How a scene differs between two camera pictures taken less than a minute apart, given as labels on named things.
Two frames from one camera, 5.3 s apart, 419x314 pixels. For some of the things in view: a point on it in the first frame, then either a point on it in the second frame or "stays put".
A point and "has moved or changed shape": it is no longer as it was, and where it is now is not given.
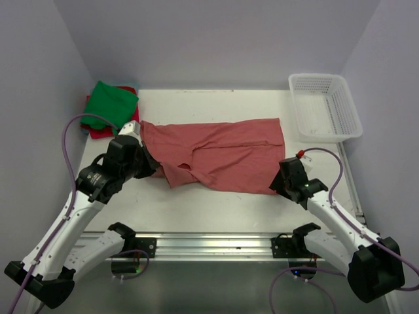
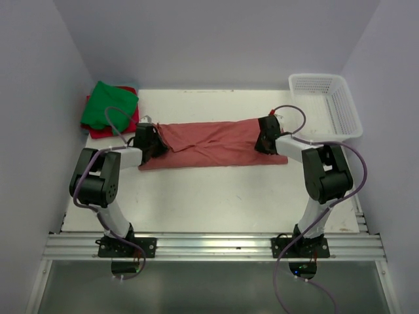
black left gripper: (142, 151) -> (162, 148)
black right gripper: (277, 185) -> (258, 147)
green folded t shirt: (115, 104) stays put
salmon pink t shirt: (240, 156) has moved or changed shape
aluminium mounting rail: (214, 246) stays put
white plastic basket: (325, 112) stays put
